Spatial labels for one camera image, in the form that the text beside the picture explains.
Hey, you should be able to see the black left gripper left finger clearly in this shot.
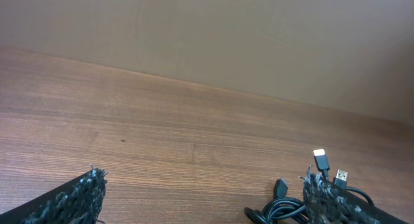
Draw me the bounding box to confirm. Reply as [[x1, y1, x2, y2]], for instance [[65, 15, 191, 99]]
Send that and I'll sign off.
[[1, 168, 107, 224]]

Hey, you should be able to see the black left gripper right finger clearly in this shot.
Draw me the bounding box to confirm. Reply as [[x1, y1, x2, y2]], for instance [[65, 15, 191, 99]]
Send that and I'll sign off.
[[303, 167, 407, 224]]

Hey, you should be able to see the black HDMI cable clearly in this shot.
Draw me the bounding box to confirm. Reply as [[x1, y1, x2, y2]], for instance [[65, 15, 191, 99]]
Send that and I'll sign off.
[[244, 148, 331, 224]]

